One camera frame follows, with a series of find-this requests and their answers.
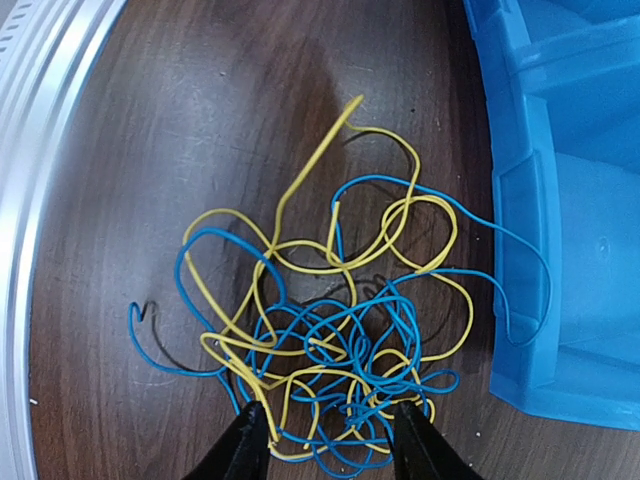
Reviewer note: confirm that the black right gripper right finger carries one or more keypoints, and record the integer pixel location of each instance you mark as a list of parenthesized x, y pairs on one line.
[(419, 451)]

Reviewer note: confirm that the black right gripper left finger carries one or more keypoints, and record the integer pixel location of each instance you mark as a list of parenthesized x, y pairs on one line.
[(241, 452)]

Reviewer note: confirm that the blue plastic bin right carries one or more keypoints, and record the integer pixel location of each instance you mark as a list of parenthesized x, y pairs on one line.
[(562, 86)]

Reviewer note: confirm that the aluminium front rail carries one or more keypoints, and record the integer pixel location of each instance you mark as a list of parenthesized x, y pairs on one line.
[(48, 49)]

